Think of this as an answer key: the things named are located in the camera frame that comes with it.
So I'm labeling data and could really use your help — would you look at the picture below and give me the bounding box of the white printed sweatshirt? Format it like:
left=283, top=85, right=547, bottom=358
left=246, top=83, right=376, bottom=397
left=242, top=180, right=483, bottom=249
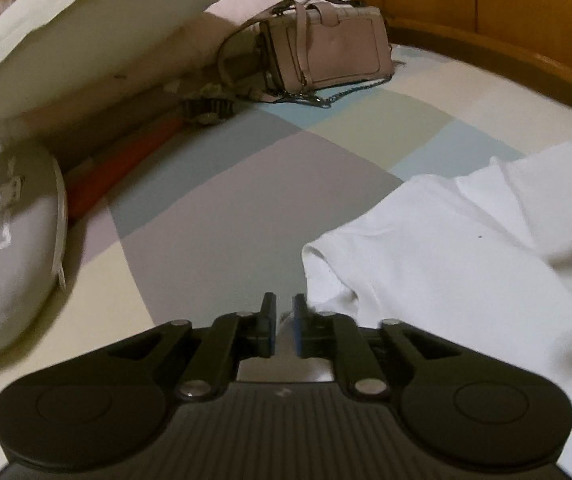
left=301, top=140, right=572, bottom=475

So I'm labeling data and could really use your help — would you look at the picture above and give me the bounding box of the red folded cloth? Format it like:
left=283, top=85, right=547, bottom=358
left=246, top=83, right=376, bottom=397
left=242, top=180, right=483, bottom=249
left=66, top=114, right=187, bottom=223

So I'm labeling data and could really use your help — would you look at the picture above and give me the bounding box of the grey donut cushion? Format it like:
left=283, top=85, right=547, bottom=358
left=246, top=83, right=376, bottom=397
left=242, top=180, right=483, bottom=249
left=0, top=144, right=68, bottom=353

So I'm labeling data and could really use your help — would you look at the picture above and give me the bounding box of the pink leather handbag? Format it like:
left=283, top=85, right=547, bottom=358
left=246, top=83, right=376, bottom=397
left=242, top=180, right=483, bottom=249
left=216, top=0, right=396, bottom=108

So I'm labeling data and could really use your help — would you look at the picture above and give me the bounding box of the pink floral folded quilt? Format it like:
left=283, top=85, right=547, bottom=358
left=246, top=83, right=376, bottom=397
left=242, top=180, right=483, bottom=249
left=0, top=0, right=282, bottom=166

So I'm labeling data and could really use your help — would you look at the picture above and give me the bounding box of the striped green white pillow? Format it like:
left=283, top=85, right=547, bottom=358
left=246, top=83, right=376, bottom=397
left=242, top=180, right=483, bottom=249
left=0, top=0, right=219, bottom=119

